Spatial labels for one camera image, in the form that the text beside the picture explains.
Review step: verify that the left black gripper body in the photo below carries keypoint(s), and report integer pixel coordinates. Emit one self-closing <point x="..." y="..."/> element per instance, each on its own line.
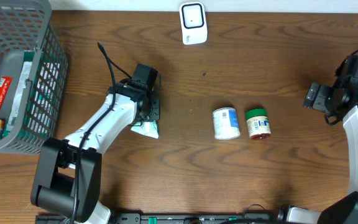
<point x="152" y="111"/>

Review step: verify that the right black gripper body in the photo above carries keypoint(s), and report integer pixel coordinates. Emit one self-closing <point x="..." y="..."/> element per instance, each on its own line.
<point x="324" y="96"/>

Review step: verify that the white barcode scanner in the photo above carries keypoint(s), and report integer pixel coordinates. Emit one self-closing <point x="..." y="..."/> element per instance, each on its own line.
<point x="194" y="27"/>

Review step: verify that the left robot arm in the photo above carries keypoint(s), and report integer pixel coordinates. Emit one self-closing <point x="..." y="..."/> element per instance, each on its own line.
<point x="68" y="175"/>

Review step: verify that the white blue label container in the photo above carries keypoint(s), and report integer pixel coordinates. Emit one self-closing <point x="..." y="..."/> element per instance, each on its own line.
<point x="226" y="125"/>

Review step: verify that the green white pouch packet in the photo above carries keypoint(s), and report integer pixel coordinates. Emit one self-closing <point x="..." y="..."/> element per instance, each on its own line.
<point x="148" y="128"/>

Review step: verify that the grey plastic mesh basket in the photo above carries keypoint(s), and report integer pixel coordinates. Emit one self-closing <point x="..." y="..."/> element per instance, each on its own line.
<point x="32" y="57"/>

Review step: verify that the green lid glass jar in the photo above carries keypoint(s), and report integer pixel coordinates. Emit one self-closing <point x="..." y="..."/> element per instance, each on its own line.
<point x="258" y="124"/>

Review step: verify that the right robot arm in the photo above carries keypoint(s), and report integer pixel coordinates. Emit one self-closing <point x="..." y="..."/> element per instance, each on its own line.
<point x="345" y="210"/>

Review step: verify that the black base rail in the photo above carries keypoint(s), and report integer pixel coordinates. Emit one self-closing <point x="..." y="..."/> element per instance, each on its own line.
<point x="136" y="218"/>

